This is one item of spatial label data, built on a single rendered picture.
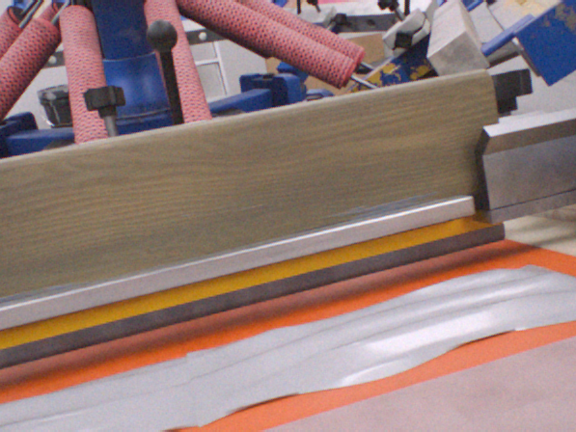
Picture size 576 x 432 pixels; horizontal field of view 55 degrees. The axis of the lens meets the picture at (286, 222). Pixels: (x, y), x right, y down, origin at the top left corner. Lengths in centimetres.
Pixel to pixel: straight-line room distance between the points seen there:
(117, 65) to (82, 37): 20
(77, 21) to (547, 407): 81
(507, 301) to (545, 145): 12
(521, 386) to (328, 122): 16
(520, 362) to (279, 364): 9
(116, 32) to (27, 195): 79
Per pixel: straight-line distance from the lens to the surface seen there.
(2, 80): 92
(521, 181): 33
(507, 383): 20
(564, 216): 41
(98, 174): 28
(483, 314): 24
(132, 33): 106
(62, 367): 31
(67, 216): 28
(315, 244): 28
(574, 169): 35
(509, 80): 47
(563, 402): 18
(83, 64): 82
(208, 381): 22
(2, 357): 31
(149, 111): 103
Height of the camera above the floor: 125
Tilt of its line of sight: 24 degrees down
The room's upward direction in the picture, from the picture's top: 8 degrees counter-clockwise
